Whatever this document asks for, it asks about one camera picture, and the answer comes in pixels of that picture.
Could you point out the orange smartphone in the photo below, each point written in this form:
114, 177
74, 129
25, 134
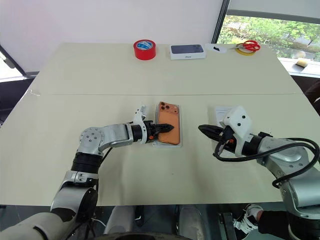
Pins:
170, 120

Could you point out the small black object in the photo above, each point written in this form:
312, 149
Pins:
218, 49

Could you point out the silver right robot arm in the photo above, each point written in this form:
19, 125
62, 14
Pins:
287, 155

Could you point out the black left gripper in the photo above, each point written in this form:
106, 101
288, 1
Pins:
150, 130

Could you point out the white robot leg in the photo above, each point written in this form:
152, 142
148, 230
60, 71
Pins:
192, 221
118, 220

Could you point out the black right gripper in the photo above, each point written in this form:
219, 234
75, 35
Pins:
226, 142

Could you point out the grey metal bracket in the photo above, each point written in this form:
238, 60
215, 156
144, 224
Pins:
228, 225

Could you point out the white box with phone picture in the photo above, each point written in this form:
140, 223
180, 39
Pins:
188, 51

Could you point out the tan sponge block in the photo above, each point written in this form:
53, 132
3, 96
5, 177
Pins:
301, 62

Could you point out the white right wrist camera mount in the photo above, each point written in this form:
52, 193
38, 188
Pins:
237, 122

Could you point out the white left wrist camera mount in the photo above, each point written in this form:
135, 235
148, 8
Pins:
140, 117

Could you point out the black window frame post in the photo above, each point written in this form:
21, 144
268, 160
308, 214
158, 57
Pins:
221, 21

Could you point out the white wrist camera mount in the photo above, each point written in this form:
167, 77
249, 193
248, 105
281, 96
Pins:
237, 122
140, 117

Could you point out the yellow tape roll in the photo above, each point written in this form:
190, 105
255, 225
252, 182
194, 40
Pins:
246, 52

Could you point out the white sneaker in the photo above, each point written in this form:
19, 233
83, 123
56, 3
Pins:
250, 217

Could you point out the red tape roll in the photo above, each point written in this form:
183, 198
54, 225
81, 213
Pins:
145, 50

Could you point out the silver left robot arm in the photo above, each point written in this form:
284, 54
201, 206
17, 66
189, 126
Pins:
112, 135

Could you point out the white paper card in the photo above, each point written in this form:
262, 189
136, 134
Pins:
221, 112

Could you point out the black slanted frame bar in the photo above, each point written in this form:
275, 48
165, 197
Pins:
12, 62

